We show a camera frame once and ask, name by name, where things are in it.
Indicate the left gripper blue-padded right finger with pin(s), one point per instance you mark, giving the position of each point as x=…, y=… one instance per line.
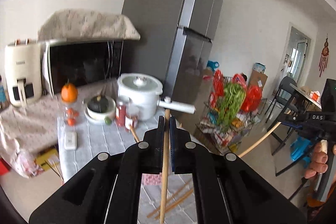
x=179, y=152

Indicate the patterned cloth cover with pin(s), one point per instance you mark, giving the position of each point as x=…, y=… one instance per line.
x=87, y=24

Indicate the person's right hand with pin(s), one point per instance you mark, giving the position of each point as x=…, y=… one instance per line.
x=318, y=162

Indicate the white electric cooking pot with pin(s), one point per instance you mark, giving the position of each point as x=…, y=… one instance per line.
x=145, y=91

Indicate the red plastic bag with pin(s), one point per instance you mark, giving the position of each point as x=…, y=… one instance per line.
x=252, y=99

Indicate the orange fruit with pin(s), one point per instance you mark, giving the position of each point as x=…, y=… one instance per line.
x=69, y=93

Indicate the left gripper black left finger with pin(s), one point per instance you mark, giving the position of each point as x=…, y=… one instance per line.
x=154, y=153

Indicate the green vegetables bunch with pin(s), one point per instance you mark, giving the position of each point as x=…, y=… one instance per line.
x=229, y=105

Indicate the red-labelled glass jar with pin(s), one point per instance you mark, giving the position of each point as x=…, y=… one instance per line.
x=131, y=117

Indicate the wire basket rack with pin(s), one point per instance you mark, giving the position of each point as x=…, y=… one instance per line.
x=218, y=139

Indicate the grey refrigerator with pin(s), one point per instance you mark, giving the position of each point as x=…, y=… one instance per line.
x=175, y=44

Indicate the grey quilted table mat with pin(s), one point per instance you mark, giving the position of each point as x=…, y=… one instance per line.
x=95, y=138

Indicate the red sauce bottle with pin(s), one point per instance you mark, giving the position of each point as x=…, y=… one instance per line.
x=121, y=104

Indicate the pink perforated utensil holder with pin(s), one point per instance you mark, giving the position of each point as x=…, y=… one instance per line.
x=151, y=179

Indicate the beige air fryer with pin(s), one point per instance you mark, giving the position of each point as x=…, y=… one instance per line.
x=23, y=72

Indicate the white remote control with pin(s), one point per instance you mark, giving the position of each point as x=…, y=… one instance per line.
x=70, y=141

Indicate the black microwave oven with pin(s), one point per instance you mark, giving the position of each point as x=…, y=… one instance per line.
x=79, y=62

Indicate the white bowl with squash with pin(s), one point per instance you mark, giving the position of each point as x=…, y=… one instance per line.
x=100, y=109

